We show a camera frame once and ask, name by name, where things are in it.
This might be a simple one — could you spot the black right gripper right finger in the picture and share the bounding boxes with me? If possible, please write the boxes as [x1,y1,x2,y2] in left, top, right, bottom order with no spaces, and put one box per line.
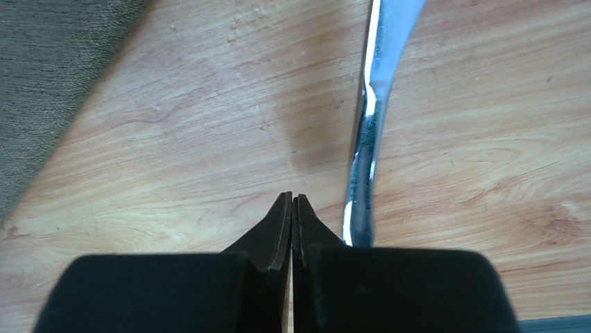
[292,195,519,332]

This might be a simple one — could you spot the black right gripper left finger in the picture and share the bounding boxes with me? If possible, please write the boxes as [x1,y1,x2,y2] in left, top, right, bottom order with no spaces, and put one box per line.
[34,192,292,332]

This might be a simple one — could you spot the silver table knife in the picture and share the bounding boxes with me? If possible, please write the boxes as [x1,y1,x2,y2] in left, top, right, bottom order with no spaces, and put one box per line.
[342,0,425,248]

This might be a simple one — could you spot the olive brown cloth napkin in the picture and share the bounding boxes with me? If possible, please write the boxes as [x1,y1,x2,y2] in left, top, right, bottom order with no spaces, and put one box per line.
[1,1,148,221]

